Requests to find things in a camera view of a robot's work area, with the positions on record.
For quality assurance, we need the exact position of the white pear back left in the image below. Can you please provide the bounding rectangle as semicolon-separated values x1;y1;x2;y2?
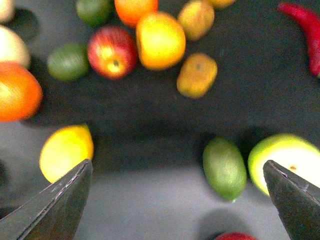
0;0;15;23

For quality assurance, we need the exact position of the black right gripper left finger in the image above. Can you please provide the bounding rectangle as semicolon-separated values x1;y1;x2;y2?
0;159;93;240

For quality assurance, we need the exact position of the brown kiwi back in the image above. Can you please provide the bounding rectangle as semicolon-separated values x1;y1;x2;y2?
177;0;215;41

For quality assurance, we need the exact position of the brown kiwi front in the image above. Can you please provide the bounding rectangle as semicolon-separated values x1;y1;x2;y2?
176;52;218;99

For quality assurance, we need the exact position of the round yellow lemon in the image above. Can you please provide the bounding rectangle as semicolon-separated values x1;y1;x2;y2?
39;124;94;183

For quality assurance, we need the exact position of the brown kiwi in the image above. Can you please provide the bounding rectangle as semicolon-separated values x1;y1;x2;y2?
177;0;215;41
176;52;218;99

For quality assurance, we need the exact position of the white pear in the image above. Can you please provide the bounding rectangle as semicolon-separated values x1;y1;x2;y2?
0;25;31;69
0;0;15;23

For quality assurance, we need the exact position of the green apple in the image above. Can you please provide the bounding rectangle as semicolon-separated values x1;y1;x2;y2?
248;133;320;196

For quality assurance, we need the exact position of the yellow orange fruit centre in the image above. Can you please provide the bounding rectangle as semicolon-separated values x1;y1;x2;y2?
135;11;186;71

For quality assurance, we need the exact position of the black fruit shelf tray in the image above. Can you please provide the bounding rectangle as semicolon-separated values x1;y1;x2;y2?
0;0;320;240

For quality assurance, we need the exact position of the green avocado near apple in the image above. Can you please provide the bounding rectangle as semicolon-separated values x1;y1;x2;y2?
202;136;248;202

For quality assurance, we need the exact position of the small red yellow apple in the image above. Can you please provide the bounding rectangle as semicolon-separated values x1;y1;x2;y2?
87;25;138;81

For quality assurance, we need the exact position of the red chili pepper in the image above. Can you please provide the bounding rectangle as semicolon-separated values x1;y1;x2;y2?
277;2;320;79

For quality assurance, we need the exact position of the green lime back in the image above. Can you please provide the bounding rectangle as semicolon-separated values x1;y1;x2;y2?
75;0;115;27

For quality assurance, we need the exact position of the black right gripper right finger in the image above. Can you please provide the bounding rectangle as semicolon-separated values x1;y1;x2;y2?
263;160;320;240

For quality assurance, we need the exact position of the green lime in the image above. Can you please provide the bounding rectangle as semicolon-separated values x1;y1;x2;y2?
47;42;90;82
75;0;115;27

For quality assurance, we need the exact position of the green lime centre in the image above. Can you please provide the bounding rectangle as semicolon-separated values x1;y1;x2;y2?
47;42;90;82

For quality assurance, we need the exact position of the white pear front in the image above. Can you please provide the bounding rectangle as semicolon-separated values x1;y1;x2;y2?
0;25;31;69

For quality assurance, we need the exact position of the small orange tangerine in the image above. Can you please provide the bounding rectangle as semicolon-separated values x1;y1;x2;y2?
114;0;159;28

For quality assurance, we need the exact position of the large orange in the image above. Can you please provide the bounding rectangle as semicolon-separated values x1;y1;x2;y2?
0;61;43;122

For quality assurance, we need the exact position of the golden round pear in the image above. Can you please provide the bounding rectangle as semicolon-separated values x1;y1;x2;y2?
208;0;236;10

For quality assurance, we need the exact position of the large red apple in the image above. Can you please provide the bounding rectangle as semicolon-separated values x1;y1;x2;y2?
214;232;257;240

